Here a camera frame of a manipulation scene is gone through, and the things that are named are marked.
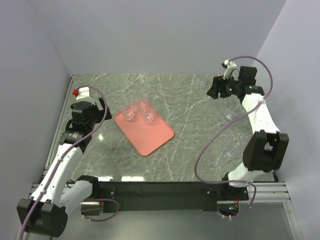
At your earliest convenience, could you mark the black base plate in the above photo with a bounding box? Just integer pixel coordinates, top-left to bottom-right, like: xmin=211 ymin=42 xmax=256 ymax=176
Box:
xmin=87 ymin=181 xmax=248 ymax=212

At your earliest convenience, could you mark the clear glass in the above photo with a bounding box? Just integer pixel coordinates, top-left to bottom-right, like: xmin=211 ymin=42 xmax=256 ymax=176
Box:
xmin=132 ymin=91 xmax=148 ymax=113
xmin=121 ymin=104 xmax=136 ymax=121
xmin=194 ymin=69 xmax=208 ymax=89
xmin=141 ymin=106 xmax=156 ymax=124

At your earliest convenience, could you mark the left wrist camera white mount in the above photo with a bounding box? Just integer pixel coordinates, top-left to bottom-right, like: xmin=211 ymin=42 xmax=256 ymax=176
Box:
xmin=72 ymin=87 xmax=95 ymax=104

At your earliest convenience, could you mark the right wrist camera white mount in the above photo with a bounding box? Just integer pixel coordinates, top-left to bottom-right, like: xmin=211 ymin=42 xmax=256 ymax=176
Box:
xmin=222 ymin=59 xmax=237 ymax=80

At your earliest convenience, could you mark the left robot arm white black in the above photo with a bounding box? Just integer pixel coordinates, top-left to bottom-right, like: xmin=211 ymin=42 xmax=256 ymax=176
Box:
xmin=17 ymin=96 xmax=112 ymax=240

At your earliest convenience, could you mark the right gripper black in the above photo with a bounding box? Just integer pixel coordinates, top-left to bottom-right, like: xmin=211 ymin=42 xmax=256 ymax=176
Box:
xmin=206 ymin=73 xmax=242 ymax=100

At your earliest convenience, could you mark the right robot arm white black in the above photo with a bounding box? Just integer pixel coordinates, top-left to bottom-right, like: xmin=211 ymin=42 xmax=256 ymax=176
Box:
xmin=207 ymin=63 xmax=289 ymax=200

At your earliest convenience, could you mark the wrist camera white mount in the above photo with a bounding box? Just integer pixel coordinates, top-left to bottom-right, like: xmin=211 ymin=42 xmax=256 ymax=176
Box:
xmin=72 ymin=87 xmax=95 ymax=104
xmin=222 ymin=59 xmax=237 ymax=80

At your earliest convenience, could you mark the salmon pink plastic tray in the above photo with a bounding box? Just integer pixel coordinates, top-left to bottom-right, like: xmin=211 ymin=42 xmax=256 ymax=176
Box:
xmin=113 ymin=102 xmax=175 ymax=156

